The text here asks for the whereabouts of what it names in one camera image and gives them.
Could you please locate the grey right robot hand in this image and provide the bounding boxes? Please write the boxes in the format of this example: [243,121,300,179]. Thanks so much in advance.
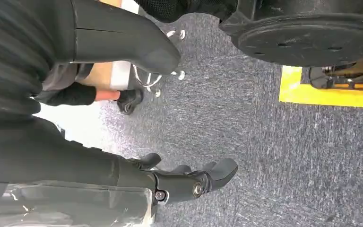
[0,0,239,206]

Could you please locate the white cables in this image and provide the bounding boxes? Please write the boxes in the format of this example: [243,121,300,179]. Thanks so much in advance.
[132,29,187,98]

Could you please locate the clear plastic wrist cover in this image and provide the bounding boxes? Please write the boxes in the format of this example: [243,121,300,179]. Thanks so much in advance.
[0,174,157,227]

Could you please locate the yellow floor plate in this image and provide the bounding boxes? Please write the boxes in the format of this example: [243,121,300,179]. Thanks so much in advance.
[278,65,363,109]

